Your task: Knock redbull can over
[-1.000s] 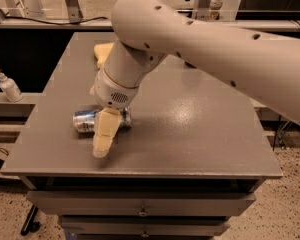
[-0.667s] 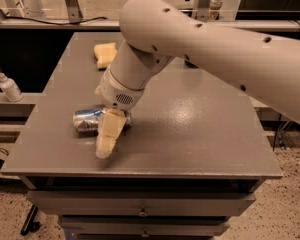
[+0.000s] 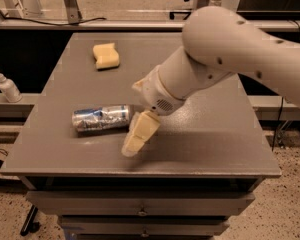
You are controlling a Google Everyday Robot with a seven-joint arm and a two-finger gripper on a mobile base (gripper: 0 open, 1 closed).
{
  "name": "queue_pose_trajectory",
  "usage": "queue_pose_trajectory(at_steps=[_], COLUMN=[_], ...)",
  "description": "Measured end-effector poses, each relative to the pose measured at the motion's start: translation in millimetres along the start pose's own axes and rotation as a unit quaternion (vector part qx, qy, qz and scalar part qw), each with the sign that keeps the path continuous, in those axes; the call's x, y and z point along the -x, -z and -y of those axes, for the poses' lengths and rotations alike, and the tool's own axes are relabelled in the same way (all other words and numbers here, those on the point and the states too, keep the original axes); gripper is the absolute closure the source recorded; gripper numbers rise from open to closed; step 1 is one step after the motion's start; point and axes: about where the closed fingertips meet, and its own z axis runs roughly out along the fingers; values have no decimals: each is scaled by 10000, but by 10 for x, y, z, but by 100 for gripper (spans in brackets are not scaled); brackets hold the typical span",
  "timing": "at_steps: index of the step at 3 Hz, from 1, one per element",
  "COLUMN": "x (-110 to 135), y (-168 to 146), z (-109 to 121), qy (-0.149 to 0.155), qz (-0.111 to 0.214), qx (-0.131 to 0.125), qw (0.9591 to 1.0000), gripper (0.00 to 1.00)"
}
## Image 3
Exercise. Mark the white pump bottle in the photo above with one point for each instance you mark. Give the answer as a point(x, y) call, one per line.
point(9, 89)

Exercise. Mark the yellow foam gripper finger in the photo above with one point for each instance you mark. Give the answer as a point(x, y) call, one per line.
point(142, 127)
point(138, 86)

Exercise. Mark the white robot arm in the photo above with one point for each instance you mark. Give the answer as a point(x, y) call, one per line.
point(216, 43)

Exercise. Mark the silver redbull can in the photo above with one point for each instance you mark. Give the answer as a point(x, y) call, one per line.
point(102, 118)

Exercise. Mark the metal frame leg left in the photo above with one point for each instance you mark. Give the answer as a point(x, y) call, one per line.
point(73, 12)

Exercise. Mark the grey drawer cabinet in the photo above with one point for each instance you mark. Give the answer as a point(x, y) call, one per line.
point(201, 168)

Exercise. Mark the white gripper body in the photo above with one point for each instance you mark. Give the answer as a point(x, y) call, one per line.
point(155, 92)

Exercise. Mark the yellow sponge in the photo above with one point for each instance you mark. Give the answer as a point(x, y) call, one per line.
point(106, 56)

